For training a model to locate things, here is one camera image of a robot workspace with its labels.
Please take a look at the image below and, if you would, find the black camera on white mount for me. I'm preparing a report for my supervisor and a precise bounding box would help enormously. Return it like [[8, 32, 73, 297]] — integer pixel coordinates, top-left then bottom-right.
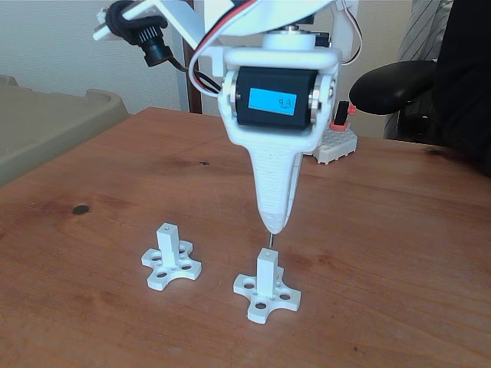
[[91, 0, 206, 68]]

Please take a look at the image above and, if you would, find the beige plastic container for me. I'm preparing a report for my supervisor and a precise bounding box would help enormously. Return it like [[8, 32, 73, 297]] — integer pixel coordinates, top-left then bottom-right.
[[0, 74, 131, 187]]

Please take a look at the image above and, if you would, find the brown wooden post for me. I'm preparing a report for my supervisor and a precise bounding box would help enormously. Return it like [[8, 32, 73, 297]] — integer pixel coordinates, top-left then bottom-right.
[[180, 36, 203, 115]]

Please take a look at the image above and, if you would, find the red white black servo cable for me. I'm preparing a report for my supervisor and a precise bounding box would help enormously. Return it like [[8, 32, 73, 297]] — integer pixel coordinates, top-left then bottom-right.
[[187, 0, 258, 95], [337, 0, 364, 67]]

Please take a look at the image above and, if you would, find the person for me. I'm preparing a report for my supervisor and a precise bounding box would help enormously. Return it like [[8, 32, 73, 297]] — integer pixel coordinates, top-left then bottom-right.
[[433, 0, 491, 176]]

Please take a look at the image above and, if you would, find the white cross-base post stand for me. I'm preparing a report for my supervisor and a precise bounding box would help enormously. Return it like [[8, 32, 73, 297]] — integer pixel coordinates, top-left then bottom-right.
[[140, 222, 203, 291], [232, 248, 302, 324]]

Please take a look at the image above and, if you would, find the black office chair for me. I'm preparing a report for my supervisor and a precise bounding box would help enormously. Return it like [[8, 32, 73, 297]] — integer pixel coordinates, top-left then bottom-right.
[[349, 60, 440, 145]]

